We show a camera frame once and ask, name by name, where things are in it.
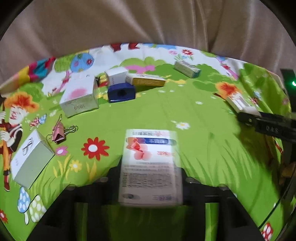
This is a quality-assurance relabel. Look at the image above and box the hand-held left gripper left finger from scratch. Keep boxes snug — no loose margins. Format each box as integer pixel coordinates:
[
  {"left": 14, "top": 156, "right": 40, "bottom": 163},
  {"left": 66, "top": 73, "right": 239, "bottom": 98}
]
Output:
[{"left": 28, "top": 166, "right": 123, "bottom": 241}]

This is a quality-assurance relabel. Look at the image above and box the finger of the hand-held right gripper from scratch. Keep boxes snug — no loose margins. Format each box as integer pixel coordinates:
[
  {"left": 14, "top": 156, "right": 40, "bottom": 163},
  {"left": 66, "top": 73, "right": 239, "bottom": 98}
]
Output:
[{"left": 237, "top": 112, "right": 296, "bottom": 140}]

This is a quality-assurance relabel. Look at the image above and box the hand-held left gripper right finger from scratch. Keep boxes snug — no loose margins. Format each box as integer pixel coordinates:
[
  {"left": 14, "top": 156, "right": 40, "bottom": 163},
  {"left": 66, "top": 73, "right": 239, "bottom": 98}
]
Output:
[{"left": 180, "top": 167, "right": 265, "bottom": 241}]

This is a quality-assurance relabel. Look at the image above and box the white box with pink print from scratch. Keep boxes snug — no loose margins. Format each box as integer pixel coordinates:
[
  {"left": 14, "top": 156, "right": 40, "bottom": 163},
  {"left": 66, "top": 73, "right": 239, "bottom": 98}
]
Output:
[{"left": 118, "top": 129, "right": 184, "bottom": 207}]

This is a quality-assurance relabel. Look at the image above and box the pink binder clip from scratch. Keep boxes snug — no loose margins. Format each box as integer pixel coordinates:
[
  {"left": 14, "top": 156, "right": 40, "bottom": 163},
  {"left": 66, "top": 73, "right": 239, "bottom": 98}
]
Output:
[{"left": 46, "top": 115, "right": 79, "bottom": 144}]

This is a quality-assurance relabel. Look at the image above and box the white and grey box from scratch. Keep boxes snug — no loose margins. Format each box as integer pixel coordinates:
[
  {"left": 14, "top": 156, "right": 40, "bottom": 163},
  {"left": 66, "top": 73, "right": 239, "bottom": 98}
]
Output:
[{"left": 10, "top": 129, "right": 55, "bottom": 189}]

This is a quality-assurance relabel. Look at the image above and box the blue plastic sharpener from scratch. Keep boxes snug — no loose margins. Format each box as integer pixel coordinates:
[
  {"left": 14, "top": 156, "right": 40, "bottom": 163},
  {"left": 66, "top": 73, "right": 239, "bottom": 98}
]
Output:
[{"left": 107, "top": 83, "right": 136, "bottom": 103}]

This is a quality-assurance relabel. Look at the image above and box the white box with pink blotch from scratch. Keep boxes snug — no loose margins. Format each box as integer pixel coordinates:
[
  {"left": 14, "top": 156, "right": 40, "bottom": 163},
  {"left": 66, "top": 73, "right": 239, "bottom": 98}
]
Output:
[{"left": 59, "top": 75, "right": 100, "bottom": 118}]

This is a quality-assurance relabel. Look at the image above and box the small blue green box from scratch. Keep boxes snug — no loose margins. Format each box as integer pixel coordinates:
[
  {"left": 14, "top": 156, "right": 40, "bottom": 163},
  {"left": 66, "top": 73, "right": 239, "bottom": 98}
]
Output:
[{"left": 173, "top": 61, "right": 201, "bottom": 78}]

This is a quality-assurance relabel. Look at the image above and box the small white box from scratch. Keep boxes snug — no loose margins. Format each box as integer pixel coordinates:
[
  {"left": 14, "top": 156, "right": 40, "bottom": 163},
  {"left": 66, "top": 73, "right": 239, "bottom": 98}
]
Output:
[{"left": 105, "top": 67, "right": 129, "bottom": 87}]

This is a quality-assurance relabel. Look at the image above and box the long yellow box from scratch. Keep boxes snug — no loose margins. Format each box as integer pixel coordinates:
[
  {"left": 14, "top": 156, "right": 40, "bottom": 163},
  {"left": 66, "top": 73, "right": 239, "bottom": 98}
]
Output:
[{"left": 125, "top": 74, "right": 166, "bottom": 87}]

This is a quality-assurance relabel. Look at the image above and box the beige fabric backdrop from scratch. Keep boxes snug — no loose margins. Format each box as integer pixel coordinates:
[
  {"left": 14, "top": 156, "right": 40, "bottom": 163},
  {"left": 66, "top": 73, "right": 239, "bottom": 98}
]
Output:
[{"left": 0, "top": 0, "right": 296, "bottom": 93}]

